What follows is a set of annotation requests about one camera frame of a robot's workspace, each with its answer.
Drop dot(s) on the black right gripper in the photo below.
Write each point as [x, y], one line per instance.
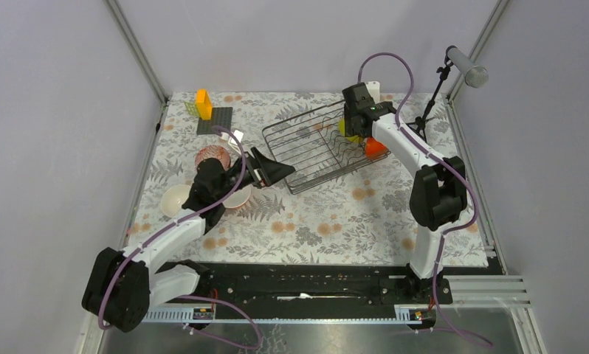
[349, 130]

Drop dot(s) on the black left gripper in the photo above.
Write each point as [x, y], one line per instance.
[264, 172]

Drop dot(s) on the yellow green bowl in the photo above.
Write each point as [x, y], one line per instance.
[342, 130]

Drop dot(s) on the orange bowl front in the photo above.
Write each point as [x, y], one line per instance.
[238, 198]

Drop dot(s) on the orange bowl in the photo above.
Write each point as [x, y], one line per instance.
[374, 149]
[238, 198]

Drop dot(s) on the pink patterned bowl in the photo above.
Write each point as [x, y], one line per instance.
[214, 152]

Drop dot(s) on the beige ceramic bowl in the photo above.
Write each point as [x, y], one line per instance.
[172, 199]

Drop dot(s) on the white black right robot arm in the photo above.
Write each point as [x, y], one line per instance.
[439, 192]

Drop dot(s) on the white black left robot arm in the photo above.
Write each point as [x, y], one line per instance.
[125, 284]

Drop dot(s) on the grey lego baseplate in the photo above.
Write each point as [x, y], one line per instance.
[221, 116]

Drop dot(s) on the black microphone tripod stand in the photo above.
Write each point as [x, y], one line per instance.
[418, 125]

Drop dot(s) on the orange block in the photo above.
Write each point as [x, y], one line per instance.
[203, 105]

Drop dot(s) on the yellow green grid plate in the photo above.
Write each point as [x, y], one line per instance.
[191, 109]

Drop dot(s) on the silver microphone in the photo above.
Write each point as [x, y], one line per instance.
[474, 76]

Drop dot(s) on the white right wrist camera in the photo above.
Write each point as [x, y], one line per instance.
[374, 89]

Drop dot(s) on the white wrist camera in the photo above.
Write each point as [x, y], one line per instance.
[374, 89]
[231, 140]

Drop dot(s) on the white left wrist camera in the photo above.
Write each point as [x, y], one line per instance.
[231, 140]

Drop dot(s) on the black wire dish rack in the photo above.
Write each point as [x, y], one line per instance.
[313, 144]

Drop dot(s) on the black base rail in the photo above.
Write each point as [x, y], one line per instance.
[293, 291]

